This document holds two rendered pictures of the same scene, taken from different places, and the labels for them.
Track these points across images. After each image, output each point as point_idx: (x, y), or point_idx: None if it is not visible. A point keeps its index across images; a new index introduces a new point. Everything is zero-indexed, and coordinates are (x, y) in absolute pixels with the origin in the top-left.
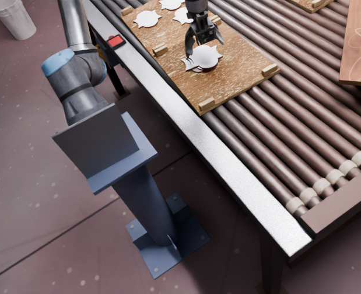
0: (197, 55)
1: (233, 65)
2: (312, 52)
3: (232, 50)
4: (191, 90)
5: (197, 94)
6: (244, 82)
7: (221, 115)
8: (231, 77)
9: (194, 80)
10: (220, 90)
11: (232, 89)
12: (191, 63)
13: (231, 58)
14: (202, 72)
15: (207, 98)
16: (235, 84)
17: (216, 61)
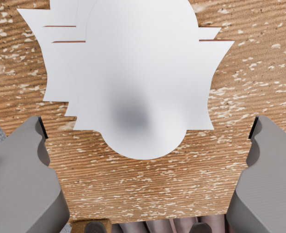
0: (112, 64)
1: (218, 149)
2: None
3: (276, 77)
4: (60, 176)
5: (75, 192)
6: (201, 205)
7: (119, 224)
8: (184, 184)
9: (75, 149)
10: (137, 203)
11: (165, 210)
12: (71, 88)
13: (237, 114)
14: None
15: (98, 207)
16: (179, 203)
17: (171, 144)
